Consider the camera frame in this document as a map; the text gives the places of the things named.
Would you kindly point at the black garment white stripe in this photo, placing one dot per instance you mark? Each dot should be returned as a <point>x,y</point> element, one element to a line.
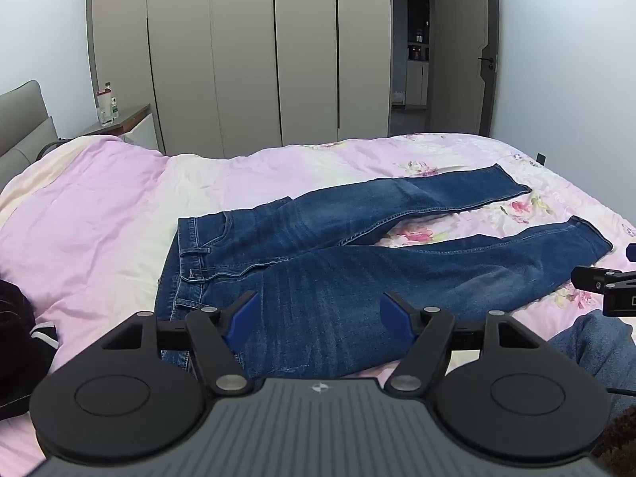
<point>20,338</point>

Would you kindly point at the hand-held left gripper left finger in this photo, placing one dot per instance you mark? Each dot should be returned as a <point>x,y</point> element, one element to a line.
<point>243,317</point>

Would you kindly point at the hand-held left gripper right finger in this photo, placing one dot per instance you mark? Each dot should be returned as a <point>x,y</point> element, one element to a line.
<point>393,315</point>

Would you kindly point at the clear bottle red cap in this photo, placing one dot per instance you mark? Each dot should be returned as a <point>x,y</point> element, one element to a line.
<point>104,109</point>

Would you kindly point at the hallway cabinet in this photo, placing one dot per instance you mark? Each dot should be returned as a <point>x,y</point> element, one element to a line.
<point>417,74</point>

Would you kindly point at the white wooden-top nightstand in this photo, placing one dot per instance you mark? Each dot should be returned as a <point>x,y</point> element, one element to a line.
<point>144,131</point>

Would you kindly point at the beige wardrobe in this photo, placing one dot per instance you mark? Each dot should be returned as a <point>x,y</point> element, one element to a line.
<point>238,59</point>

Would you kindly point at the pink floral blanket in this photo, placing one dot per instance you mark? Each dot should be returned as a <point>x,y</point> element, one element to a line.
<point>99,218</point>

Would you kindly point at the grey padded headboard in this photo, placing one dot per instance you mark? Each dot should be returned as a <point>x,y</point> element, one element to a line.
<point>25,124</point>

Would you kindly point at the person's leg in jeans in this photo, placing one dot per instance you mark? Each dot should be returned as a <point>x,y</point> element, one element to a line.
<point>591,348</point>

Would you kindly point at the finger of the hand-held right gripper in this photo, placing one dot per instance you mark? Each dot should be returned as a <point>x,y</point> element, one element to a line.
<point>631,252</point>
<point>591,278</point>

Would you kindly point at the beige door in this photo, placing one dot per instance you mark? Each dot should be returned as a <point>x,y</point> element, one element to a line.
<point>459,49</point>

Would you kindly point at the blue denim pants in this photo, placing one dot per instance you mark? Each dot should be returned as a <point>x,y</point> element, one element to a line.
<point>323,283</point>

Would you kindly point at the clear bottle green label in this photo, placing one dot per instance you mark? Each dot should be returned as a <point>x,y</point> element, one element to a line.
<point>115,104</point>

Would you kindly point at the dark fuzzy object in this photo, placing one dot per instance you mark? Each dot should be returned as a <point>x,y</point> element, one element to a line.
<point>621,447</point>

